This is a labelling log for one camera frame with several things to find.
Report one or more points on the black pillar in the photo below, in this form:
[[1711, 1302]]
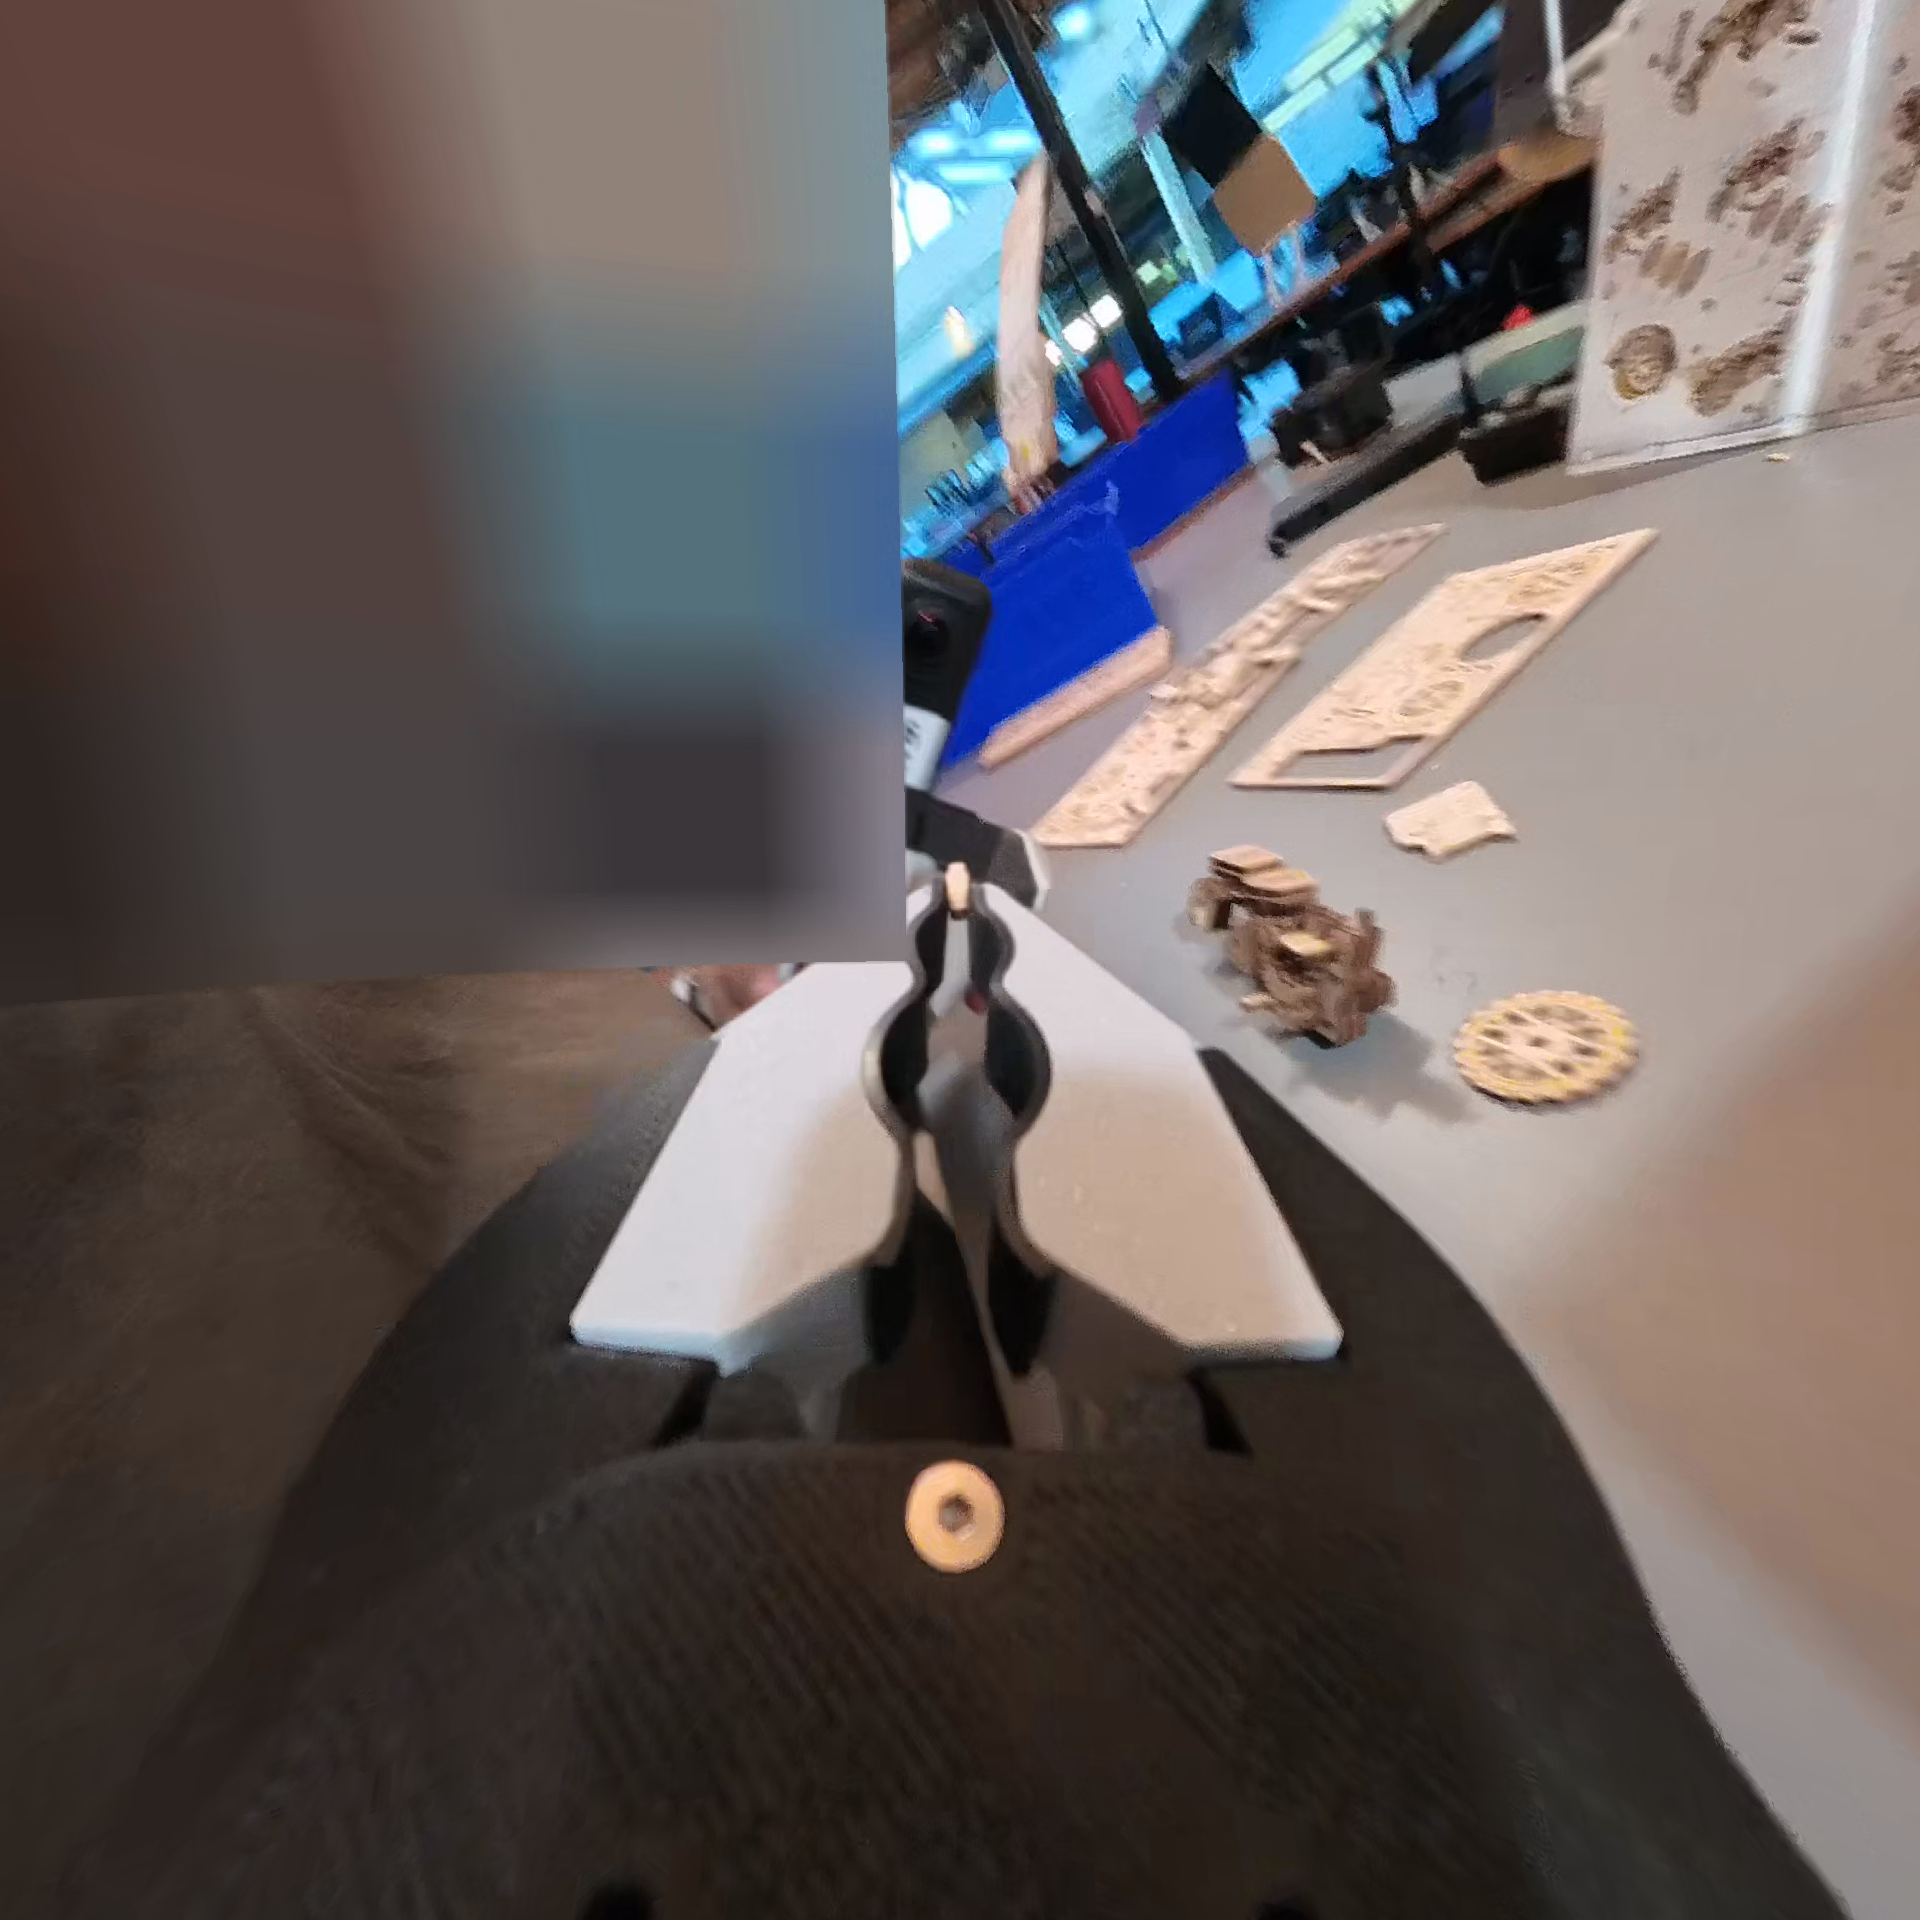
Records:
[[1079, 182]]

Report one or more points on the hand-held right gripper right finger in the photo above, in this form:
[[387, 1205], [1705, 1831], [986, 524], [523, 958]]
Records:
[[1155, 1201]]

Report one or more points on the wooden puzzle sheet with cutouts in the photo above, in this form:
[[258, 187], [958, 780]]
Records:
[[1424, 692]]

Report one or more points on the long wooden puzzle sheet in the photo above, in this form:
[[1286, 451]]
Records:
[[1244, 676]]

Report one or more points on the person's dark brown clothing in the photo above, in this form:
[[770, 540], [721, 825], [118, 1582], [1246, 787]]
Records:
[[225, 1349]]

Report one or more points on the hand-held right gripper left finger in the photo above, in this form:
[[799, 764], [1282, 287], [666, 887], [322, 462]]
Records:
[[721, 1201]]

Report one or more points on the blue plastic bin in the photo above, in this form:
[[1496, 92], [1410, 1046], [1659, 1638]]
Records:
[[1073, 599]]

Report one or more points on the grey desk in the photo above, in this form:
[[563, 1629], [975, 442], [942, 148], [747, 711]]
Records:
[[1651, 750]]

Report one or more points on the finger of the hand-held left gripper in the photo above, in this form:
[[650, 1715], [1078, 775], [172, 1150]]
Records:
[[1020, 869]]

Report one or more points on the white box with brown print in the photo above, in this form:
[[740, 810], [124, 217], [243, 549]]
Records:
[[1723, 225]]

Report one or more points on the black device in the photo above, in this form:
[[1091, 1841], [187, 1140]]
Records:
[[1350, 451]]

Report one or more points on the wooden gear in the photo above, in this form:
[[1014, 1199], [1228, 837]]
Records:
[[1546, 1049]]

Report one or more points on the white hanging banner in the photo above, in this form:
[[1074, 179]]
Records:
[[1026, 331]]

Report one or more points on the broken wooden sheet fragment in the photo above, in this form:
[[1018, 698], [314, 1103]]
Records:
[[1447, 821]]

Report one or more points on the wooden model assembly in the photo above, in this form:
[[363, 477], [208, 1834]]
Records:
[[1298, 945]]

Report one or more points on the red cylinder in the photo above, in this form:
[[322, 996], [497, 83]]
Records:
[[1114, 398]]

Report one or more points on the plain wooden board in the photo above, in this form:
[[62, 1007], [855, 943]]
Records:
[[1079, 703]]

